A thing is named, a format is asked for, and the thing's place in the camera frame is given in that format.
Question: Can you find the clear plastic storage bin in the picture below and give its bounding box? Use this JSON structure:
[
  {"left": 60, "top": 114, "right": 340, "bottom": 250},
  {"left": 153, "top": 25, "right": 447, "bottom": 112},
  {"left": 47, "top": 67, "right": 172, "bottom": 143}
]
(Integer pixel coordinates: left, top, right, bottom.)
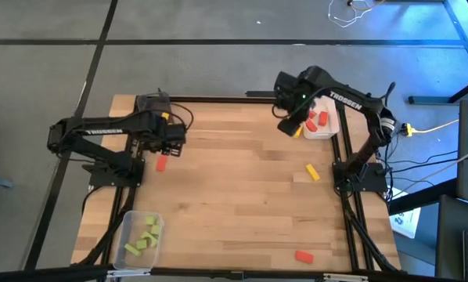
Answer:
[{"left": 135, "top": 92, "right": 173, "bottom": 121}]

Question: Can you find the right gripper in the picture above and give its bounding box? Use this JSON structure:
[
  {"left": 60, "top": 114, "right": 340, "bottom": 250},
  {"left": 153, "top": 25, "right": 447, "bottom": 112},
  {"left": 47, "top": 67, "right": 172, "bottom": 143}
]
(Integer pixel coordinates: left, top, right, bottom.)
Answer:
[{"left": 276, "top": 76, "right": 321, "bottom": 137}]

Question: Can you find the yellow extension cord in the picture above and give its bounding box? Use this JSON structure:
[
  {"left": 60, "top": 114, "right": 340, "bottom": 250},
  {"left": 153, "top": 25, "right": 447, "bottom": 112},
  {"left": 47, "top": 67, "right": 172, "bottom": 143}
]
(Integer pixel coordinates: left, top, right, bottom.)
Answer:
[{"left": 400, "top": 118, "right": 460, "bottom": 137}]

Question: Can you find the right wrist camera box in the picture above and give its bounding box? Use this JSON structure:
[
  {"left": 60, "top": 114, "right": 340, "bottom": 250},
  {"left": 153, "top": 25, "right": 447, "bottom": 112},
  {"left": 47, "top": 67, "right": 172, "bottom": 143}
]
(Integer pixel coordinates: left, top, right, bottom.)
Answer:
[{"left": 275, "top": 71, "right": 298, "bottom": 99}]

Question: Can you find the metal desk leg frame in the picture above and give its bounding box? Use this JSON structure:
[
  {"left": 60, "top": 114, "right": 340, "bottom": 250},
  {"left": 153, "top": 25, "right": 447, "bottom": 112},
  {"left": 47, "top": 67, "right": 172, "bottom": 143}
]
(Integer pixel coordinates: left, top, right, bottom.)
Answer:
[{"left": 408, "top": 0, "right": 468, "bottom": 106}]

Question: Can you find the black table frame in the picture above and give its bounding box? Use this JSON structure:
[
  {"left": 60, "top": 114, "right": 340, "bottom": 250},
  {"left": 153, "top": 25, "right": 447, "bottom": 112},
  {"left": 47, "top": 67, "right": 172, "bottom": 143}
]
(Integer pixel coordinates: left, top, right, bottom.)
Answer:
[{"left": 0, "top": 95, "right": 458, "bottom": 282}]

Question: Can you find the green rectangular block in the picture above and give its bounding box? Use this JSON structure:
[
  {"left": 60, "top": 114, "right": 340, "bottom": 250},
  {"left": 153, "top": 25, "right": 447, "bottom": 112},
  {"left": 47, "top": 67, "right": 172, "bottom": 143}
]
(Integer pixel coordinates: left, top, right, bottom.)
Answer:
[{"left": 124, "top": 243, "right": 142, "bottom": 258}]

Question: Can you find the black desk crossbar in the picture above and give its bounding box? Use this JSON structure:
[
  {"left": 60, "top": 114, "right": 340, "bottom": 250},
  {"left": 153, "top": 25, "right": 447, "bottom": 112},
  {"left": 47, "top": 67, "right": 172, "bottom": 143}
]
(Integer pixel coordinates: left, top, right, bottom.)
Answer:
[{"left": 388, "top": 178, "right": 458, "bottom": 215}]

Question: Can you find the white paper sheet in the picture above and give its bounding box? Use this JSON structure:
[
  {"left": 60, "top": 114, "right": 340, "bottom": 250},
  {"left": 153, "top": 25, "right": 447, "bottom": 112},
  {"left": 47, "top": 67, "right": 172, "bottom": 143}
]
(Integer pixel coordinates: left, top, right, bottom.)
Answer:
[{"left": 389, "top": 187, "right": 422, "bottom": 239}]

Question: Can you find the green arch block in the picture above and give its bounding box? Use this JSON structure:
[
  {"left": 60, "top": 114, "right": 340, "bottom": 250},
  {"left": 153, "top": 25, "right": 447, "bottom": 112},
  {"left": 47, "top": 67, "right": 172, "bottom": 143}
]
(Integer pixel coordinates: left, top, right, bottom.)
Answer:
[{"left": 140, "top": 230, "right": 160, "bottom": 248}]

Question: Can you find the white plastic bin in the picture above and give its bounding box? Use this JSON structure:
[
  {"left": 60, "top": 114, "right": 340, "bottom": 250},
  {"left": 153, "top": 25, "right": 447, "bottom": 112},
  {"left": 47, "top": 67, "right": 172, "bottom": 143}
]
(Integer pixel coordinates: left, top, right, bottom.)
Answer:
[{"left": 301, "top": 96, "right": 341, "bottom": 140}]

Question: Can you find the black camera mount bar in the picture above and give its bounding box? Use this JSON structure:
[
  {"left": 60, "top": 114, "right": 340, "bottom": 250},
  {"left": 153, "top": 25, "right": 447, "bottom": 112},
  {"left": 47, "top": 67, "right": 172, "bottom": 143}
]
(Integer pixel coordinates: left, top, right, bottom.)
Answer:
[{"left": 244, "top": 89, "right": 277, "bottom": 99}]

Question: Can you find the long thin yellow block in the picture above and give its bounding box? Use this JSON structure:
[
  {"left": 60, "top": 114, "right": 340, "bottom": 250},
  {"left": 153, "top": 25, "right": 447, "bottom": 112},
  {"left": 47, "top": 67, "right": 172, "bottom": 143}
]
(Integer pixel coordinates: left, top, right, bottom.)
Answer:
[{"left": 305, "top": 163, "right": 321, "bottom": 182}]

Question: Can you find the white floor cable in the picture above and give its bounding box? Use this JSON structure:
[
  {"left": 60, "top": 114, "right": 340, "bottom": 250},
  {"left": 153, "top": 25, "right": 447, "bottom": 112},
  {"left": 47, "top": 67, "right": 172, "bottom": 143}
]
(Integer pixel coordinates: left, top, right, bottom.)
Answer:
[{"left": 327, "top": 0, "right": 376, "bottom": 28}]

